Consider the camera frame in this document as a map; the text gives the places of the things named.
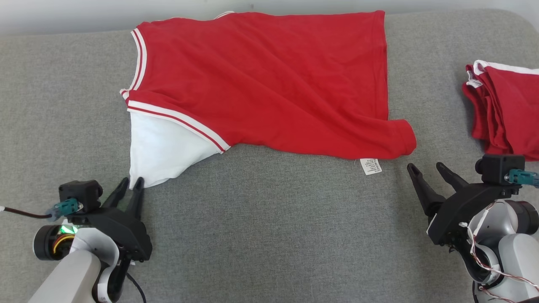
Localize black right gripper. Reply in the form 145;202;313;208
407;162;521;247

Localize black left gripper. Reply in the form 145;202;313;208
67;177;153;263

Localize red and white jersey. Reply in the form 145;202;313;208
462;60;539;162

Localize red basketball jersey white sleeves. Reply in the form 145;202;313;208
119;11;417;190

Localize teal left camera connector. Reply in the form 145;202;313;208
46;199;83;220

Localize teal camera connector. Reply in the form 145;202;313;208
507;169;539;188
46;199;83;220

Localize teal right camera connector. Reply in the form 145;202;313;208
507;169;539;188

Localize thin red white wires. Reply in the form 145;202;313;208
459;222;539;303

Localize dark left camera cable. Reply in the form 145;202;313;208
0;205;53;221

